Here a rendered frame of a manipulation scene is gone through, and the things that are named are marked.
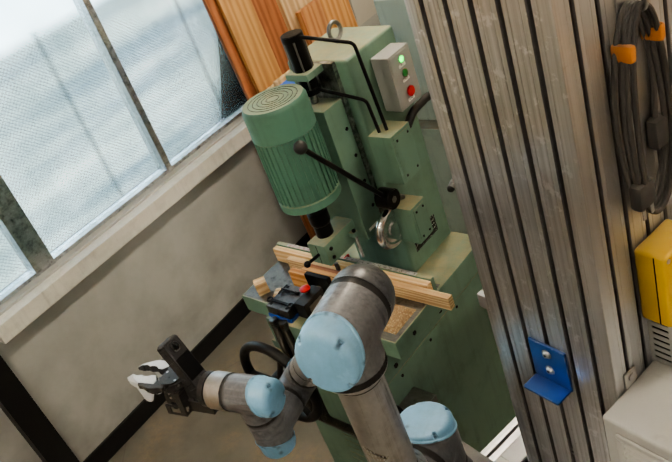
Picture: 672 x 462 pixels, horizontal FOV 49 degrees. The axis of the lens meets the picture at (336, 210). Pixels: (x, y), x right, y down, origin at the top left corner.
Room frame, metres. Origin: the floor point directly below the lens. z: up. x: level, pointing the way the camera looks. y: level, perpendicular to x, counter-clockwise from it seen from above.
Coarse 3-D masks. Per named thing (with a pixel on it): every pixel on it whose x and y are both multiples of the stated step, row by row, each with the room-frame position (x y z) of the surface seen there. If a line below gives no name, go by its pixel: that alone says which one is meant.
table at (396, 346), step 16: (272, 272) 1.97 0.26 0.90; (288, 272) 1.94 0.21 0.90; (272, 288) 1.89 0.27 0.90; (256, 304) 1.87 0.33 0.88; (400, 304) 1.60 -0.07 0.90; (416, 304) 1.57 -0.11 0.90; (416, 320) 1.52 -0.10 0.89; (432, 320) 1.55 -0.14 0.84; (384, 336) 1.49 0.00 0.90; (400, 336) 1.47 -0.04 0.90; (416, 336) 1.51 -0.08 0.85; (400, 352) 1.46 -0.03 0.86
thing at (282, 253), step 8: (280, 248) 2.01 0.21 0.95; (288, 248) 1.99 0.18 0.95; (280, 256) 2.01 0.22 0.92; (288, 256) 1.97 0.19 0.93; (296, 256) 1.94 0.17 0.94; (304, 256) 1.92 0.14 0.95; (344, 264) 1.80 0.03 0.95; (392, 272) 1.68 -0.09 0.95; (400, 280) 1.64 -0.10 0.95; (408, 280) 1.62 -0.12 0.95; (416, 280) 1.60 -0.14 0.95; (424, 280) 1.59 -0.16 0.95; (432, 288) 1.58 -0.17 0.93
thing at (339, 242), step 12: (336, 216) 1.87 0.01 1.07; (336, 228) 1.81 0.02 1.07; (348, 228) 1.81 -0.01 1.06; (312, 240) 1.79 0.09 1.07; (324, 240) 1.77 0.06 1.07; (336, 240) 1.77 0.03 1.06; (348, 240) 1.80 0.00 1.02; (312, 252) 1.78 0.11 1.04; (324, 252) 1.74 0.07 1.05; (336, 252) 1.76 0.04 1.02
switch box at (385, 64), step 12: (384, 48) 1.92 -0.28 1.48; (396, 48) 1.89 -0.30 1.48; (408, 48) 1.90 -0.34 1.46; (372, 60) 1.88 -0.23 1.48; (384, 60) 1.85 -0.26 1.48; (396, 60) 1.86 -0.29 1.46; (408, 60) 1.89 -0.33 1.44; (384, 72) 1.86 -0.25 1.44; (396, 72) 1.85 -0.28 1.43; (408, 72) 1.88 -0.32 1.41; (384, 84) 1.87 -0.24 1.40; (396, 84) 1.84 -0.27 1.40; (408, 84) 1.87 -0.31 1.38; (384, 96) 1.88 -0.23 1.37; (396, 96) 1.85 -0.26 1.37; (408, 96) 1.86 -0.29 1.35; (396, 108) 1.85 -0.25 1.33
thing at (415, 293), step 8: (296, 264) 1.92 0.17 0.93; (320, 264) 1.86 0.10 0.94; (392, 280) 1.66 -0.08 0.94; (400, 288) 1.61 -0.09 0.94; (408, 288) 1.60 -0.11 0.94; (416, 288) 1.58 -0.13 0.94; (424, 288) 1.57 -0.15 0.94; (400, 296) 1.62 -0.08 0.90; (408, 296) 1.60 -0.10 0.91; (416, 296) 1.58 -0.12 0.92; (424, 296) 1.56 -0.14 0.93; (432, 296) 1.53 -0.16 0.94; (440, 296) 1.52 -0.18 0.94; (448, 296) 1.51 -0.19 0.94; (432, 304) 1.54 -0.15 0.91; (440, 304) 1.52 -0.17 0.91; (448, 304) 1.50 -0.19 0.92
